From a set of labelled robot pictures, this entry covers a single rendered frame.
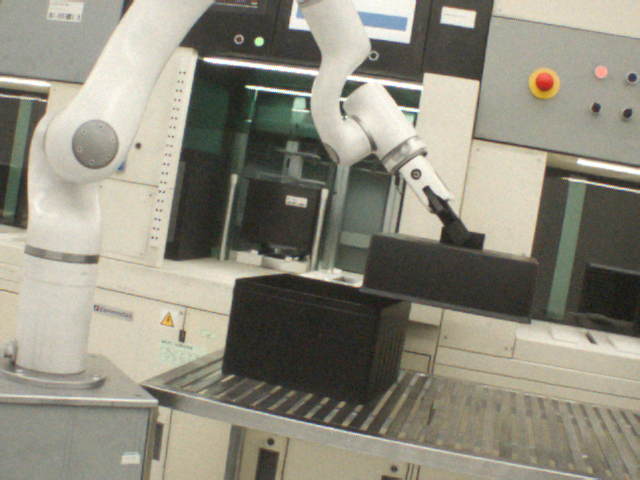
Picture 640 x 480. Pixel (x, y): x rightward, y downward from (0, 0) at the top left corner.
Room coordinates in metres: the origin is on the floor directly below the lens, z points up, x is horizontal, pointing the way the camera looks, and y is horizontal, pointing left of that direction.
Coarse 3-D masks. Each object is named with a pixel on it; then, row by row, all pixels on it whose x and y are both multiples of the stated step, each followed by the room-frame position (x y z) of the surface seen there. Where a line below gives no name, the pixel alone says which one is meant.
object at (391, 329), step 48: (240, 288) 1.49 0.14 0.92; (288, 288) 1.75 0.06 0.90; (336, 288) 1.72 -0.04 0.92; (240, 336) 1.49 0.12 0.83; (288, 336) 1.46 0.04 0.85; (336, 336) 1.44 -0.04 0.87; (384, 336) 1.48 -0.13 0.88; (288, 384) 1.46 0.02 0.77; (336, 384) 1.43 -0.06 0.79; (384, 384) 1.55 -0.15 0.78
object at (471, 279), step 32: (384, 256) 1.40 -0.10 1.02; (416, 256) 1.38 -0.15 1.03; (448, 256) 1.37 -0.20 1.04; (480, 256) 1.36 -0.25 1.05; (512, 256) 1.49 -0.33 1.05; (384, 288) 1.39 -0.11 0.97; (416, 288) 1.38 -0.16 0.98; (448, 288) 1.37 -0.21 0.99; (480, 288) 1.36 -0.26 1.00; (512, 288) 1.35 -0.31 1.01; (512, 320) 1.34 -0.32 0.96
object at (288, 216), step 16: (256, 176) 2.56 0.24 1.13; (272, 176) 2.55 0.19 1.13; (288, 176) 2.53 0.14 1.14; (256, 192) 2.46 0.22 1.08; (272, 192) 2.45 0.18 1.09; (288, 192) 2.44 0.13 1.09; (304, 192) 2.44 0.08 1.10; (320, 192) 2.45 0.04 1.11; (256, 208) 2.46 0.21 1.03; (272, 208) 2.45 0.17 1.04; (288, 208) 2.44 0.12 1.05; (304, 208) 2.43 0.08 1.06; (256, 224) 2.46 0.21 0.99; (272, 224) 2.45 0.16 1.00; (288, 224) 2.44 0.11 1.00; (304, 224) 2.43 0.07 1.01; (256, 240) 2.46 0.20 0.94; (272, 240) 2.45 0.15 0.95; (288, 240) 2.44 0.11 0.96; (304, 240) 2.43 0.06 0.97; (288, 256) 2.44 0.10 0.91
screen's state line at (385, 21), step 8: (296, 16) 1.92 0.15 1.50; (360, 16) 1.89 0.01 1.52; (368, 16) 1.89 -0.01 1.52; (376, 16) 1.88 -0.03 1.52; (384, 16) 1.88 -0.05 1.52; (392, 16) 1.87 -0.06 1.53; (368, 24) 1.88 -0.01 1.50; (376, 24) 1.88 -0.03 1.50; (384, 24) 1.88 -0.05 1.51; (392, 24) 1.87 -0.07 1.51; (400, 24) 1.87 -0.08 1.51
